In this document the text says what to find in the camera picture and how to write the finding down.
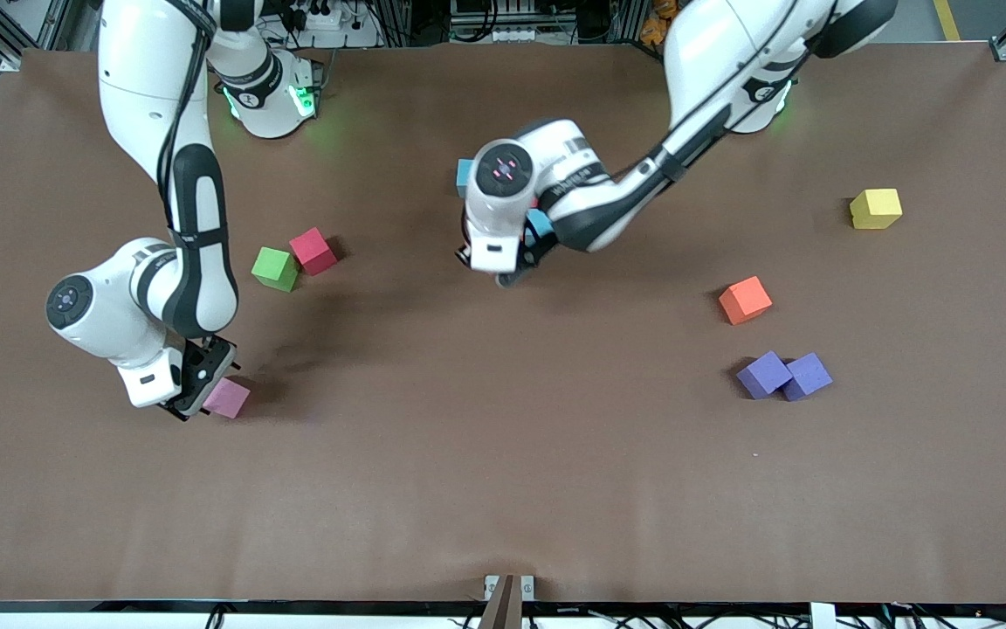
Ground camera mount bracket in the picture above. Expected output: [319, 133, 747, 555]
[479, 573, 537, 629]

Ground brown table cover mat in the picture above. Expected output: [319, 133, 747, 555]
[0, 44, 1006, 605]

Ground black equipment rack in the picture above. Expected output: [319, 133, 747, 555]
[451, 0, 635, 45]

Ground pink foam cube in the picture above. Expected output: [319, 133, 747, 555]
[203, 377, 252, 419]

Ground orange mesh bags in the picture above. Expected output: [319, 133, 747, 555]
[640, 0, 679, 46]

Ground orange foam cube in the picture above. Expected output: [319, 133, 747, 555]
[718, 275, 774, 327]

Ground green foam cube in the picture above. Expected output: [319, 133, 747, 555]
[251, 246, 300, 292]

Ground yellow foam cube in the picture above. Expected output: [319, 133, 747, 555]
[849, 188, 904, 231]

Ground purple foam cube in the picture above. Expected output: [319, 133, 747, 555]
[782, 352, 834, 403]
[736, 350, 793, 400]

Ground white power strip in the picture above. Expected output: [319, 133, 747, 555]
[289, 4, 382, 31]

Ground red foam cube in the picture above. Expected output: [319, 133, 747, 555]
[288, 226, 338, 277]

